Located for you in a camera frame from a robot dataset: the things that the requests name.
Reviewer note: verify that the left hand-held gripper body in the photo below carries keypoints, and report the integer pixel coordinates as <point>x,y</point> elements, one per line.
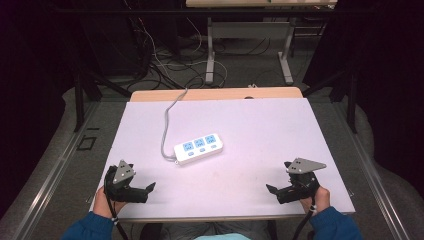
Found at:
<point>121,193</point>

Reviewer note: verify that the person's left hand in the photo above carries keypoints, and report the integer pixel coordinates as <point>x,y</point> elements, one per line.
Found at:
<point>101,205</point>

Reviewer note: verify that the metal floor rail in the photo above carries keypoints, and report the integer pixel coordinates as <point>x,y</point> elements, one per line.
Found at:
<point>50,180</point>
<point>373,180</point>

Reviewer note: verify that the white power strip blue sockets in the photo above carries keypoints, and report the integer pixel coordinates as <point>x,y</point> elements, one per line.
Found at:
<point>199,150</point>

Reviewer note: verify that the person's lap grey pants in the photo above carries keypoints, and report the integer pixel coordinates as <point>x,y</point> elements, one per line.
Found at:
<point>216,229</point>

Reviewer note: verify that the white table mat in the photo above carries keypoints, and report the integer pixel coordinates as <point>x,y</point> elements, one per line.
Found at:
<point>253,133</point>

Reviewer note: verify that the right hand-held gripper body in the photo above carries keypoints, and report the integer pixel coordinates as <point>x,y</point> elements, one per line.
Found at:
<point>300,190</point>

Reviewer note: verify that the desk with white metal legs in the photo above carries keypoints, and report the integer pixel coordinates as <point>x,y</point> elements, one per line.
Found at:
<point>248,30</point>

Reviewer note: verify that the person's right hand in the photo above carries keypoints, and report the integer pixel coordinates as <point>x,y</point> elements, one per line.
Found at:
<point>320,200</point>

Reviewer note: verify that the black metal stand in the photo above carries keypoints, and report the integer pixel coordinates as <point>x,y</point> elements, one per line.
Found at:
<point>350,96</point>
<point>80,96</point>

